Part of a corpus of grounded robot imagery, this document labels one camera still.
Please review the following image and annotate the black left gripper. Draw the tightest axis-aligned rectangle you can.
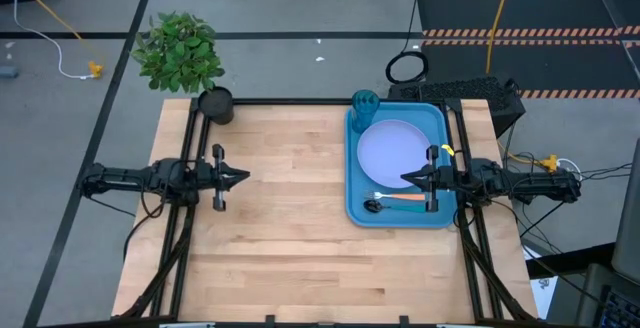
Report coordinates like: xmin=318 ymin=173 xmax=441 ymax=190
xmin=194 ymin=143 xmax=251 ymax=213

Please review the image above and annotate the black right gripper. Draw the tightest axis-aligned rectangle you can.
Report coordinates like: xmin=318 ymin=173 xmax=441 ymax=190
xmin=400 ymin=144 xmax=472 ymax=214

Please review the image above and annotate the metal fork orange handle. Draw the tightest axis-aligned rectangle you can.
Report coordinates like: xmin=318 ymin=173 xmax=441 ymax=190
xmin=363 ymin=190 xmax=427 ymax=203

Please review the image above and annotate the metal spoon teal handle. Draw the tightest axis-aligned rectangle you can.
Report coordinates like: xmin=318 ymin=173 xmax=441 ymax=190
xmin=363 ymin=199 xmax=427 ymax=215

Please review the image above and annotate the lavender round plate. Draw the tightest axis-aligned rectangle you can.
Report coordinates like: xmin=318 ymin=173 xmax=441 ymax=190
xmin=356 ymin=119 xmax=434 ymax=190

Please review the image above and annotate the teal faceted plastic cup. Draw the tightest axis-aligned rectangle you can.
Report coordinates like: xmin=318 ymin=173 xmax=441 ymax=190
xmin=351 ymin=89 xmax=381 ymax=135

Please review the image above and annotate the blue plastic tray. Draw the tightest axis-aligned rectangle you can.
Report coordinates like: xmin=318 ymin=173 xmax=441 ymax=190
xmin=344 ymin=101 xmax=459 ymax=230

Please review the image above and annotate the black plant pot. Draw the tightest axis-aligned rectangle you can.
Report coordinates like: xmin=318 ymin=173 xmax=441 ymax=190
xmin=197 ymin=86 xmax=235 ymax=126

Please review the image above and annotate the green leafy plant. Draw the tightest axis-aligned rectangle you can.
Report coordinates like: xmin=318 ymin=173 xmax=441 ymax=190
xmin=130 ymin=11 xmax=226 ymax=95

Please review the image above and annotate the black hazard-striped floor mat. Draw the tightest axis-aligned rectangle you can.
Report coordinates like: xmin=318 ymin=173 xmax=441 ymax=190
xmin=417 ymin=0 xmax=640 ymax=101

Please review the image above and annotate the grey monitor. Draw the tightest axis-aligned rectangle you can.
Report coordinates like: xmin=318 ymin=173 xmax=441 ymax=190
xmin=612 ymin=137 xmax=640 ymax=285

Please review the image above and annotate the black keyboard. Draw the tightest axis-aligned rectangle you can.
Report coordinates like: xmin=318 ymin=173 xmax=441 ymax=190
xmin=602 ymin=287 xmax=640 ymax=328

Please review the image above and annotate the coiled black cable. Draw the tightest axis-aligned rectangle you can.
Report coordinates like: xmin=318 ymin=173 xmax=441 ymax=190
xmin=384 ymin=50 xmax=430 ymax=86

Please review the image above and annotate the black hanging cable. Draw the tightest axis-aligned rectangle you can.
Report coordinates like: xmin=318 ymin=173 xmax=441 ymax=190
xmin=402 ymin=0 xmax=425 ymax=53

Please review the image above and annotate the yellow cable with plug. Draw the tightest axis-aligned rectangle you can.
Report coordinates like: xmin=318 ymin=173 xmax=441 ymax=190
xmin=0 ymin=0 xmax=105 ymax=80

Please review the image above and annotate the thick yellow hanging cable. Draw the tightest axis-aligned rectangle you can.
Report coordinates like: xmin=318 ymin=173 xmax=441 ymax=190
xmin=485 ymin=0 xmax=518 ymax=76

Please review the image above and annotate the white floor cable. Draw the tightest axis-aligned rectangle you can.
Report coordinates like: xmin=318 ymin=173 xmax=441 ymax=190
xmin=6 ymin=0 xmax=96 ymax=81

